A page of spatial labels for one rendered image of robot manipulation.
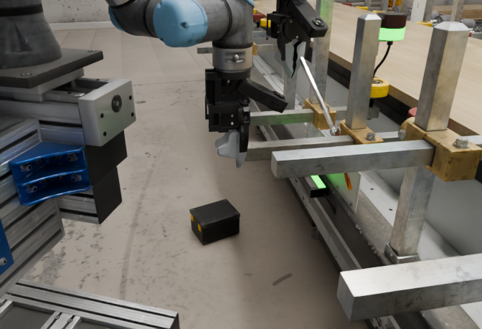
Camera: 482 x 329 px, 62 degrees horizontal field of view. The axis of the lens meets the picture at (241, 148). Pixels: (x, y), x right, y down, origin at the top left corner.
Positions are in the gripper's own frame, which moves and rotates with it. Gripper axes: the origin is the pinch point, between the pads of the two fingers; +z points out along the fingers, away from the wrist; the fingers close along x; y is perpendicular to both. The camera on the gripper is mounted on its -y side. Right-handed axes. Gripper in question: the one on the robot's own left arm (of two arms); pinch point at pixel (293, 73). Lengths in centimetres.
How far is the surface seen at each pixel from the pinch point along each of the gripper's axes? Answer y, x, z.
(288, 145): -17.8, 13.7, 9.5
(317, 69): 3.8, -11.2, 1.2
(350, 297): -61, 40, 0
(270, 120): 4.9, 2.8, 13.6
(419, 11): 71, -140, 1
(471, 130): -37.2, -17.5, 5.5
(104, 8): 735, -114, 61
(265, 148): -16.0, 18.5, 9.5
